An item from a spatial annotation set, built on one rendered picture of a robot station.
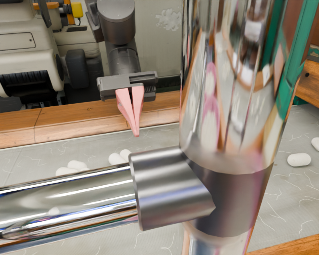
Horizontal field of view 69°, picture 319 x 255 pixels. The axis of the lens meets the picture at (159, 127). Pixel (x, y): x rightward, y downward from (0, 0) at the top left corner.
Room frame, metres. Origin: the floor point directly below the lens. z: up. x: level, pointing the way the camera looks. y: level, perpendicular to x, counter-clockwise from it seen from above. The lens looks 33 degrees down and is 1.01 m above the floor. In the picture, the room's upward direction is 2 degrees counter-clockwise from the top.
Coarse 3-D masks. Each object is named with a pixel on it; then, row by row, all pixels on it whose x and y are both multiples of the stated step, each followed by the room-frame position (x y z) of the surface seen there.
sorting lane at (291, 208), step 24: (288, 120) 0.42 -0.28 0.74; (312, 120) 0.42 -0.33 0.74; (48, 144) 0.37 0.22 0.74; (72, 144) 0.37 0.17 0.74; (96, 144) 0.36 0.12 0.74; (120, 144) 0.36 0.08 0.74; (144, 144) 0.36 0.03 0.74; (168, 144) 0.35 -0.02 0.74; (288, 144) 0.34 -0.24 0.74; (0, 168) 0.30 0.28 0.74; (24, 168) 0.30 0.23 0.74; (48, 168) 0.30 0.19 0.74; (288, 168) 0.28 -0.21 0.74; (312, 168) 0.27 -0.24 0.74; (288, 192) 0.23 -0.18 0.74; (312, 192) 0.23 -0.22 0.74; (264, 216) 0.19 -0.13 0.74; (288, 216) 0.19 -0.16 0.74; (312, 216) 0.19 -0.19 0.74; (72, 240) 0.17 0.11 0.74; (96, 240) 0.17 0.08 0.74; (120, 240) 0.16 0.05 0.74; (144, 240) 0.16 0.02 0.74; (168, 240) 0.16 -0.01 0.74; (264, 240) 0.16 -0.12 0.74; (288, 240) 0.16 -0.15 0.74
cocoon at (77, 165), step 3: (69, 162) 0.29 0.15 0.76; (72, 162) 0.29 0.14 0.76; (75, 162) 0.29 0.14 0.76; (78, 162) 0.29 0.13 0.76; (81, 162) 0.29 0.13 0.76; (69, 165) 0.29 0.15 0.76; (72, 165) 0.28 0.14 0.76; (75, 165) 0.28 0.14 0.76; (78, 165) 0.28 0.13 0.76; (81, 165) 0.28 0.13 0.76; (84, 165) 0.28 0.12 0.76; (75, 168) 0.28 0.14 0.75; (78, 168) 0.28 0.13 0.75; (81, 168) 0.28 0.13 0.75; (78, 171) 0.28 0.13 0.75
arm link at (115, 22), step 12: (108, 0) 0.40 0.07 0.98; (120, 0) 0.40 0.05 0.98; (132, 0) 0.40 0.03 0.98; (108, 12) 0.38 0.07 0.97; (120, 12) 0.38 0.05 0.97; (132, 12) 0.38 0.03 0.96; (108, 24) 0.38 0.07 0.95; (120, 24) 0.38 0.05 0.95; (132, 24) 0.40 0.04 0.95; (96, 36) 0.47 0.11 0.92; (108, 36) 0.40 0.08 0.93; (120, 36) 0.40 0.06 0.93; (132, 36) 0.41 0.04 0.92
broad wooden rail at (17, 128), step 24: (168, 96) 0.51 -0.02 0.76; (0, 120) 0.43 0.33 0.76; (24, 120) 0.42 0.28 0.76; (48, 120) 0.42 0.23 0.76; (72, 120) 0.41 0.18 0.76; (96, 120) 0.42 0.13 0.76; (120, 120) 0.42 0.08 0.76; (144, 120) 0.43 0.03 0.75; (168, 120) 0.43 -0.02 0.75; (0, 144) 0.36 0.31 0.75; (24, 144) 0.37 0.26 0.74
